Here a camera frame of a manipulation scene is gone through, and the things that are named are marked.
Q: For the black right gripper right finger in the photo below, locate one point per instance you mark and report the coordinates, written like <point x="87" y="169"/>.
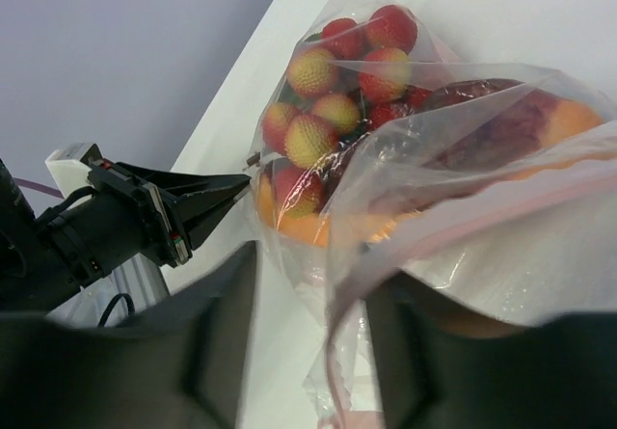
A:
<point x="442" y="365"/>

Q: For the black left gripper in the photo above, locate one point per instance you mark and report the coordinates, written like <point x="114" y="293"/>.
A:
<point x="144" y="209"/>

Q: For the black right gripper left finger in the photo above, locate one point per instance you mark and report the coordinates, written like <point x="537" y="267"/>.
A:
<point x="178" y="364"/>

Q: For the clear zip top bag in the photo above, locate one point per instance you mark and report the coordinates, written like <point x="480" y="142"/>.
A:
<point x="523" y="243"/>

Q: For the orange toy croissant bread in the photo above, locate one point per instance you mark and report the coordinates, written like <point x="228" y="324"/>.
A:
<point x="519" y="122"/>

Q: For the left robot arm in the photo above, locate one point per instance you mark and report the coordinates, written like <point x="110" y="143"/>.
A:
<point x="47" y="259"/>

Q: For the red toy grape bunch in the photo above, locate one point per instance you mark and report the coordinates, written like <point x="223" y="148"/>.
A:
<point x="342" y="84"/>

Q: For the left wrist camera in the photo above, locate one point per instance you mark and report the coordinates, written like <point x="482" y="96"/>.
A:
<point x="70" y="166"/>

